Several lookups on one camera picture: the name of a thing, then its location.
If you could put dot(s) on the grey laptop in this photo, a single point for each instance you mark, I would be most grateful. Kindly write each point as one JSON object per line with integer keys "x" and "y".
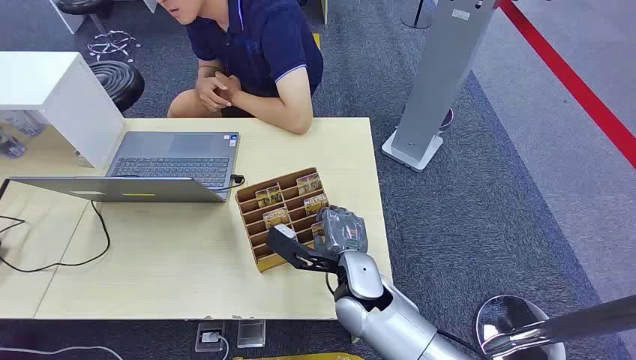
{"x": 174, "y": 149}

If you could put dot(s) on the pale wooden desk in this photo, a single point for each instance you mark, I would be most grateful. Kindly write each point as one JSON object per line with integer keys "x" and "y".
{"x": 174, "y": 278}
{"x": 30, "y": 298}

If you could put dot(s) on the dark round pole base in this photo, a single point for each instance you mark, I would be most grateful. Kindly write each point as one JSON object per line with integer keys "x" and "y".
{"x": 417, "y": 22}

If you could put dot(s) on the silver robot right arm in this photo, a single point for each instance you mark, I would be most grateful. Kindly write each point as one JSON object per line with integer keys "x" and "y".
{"x": 392, "y": 328}

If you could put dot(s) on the person's left forearm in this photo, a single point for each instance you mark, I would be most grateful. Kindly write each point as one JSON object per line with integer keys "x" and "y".
{"x": 278, "y": 110}

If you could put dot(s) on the black round stool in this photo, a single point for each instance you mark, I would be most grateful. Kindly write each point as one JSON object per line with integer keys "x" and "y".
{"x": 119, "y": 82}

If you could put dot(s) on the white cabinet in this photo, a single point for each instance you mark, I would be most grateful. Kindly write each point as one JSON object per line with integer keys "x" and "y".
{"x": 74, "y": 109}

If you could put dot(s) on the cardboard card holder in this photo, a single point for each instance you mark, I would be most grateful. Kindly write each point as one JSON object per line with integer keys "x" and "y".
{"x": 248, "y": 218}

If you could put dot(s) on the grey floor socket box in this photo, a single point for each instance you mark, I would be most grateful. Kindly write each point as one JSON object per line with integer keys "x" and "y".
{"x": 201, "y": 328}

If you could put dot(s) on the person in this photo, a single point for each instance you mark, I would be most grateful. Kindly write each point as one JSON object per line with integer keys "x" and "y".
{"x": 258, "y": 44}

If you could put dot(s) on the black stool with chrome base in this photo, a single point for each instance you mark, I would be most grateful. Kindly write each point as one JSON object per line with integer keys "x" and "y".
{"x": 82, "y": 6}

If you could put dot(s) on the dark round disc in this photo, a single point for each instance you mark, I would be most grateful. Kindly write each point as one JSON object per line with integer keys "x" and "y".
{"x": 448, "y": 119}

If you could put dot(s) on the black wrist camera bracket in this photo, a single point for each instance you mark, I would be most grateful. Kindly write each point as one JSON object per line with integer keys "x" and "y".
{"x": 303, "y": 258}

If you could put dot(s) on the person's right forearm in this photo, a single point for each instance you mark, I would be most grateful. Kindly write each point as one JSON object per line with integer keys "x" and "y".
{"x": 208, "y": 67}

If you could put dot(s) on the grey kiosk stand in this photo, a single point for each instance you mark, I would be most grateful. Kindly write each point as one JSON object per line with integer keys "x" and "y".
{"x": 437, "y": 84}

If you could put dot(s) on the yellow printed card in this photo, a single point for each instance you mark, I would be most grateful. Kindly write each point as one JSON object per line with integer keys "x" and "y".
{"x": 316, "y": 204}
{"x": 317, "y": 229}
{"x": 276, "y": 217}
{"x": 268, "y": 195}
{"x": 309, "y": 183}

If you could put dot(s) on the person's right hand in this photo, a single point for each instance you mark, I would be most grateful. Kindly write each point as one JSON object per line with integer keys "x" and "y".
{"x": 208, "y": 94}

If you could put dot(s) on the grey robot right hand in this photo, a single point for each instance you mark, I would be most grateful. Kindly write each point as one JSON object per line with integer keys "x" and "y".
{"x": 343, "y": 231}

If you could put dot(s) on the clear plastic bottle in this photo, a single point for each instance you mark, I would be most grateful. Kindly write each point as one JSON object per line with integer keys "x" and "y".
{"x": 27, "y": 123}
{"x": 11, "y": 146}

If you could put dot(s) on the yellow flat object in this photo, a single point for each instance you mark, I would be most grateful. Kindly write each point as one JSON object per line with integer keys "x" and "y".
{"x": 308, "y": 357}

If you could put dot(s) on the person's left hand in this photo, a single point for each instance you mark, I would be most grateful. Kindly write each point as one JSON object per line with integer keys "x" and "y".
{"x": 233, "y": 87}

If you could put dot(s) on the metal floor plate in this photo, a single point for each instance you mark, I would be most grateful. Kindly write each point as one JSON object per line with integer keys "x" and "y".
{"x": 251, "y": 334}

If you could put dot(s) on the chrome round base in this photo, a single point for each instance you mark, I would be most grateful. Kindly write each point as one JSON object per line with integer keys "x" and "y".
{"x": 497, "y": 318}

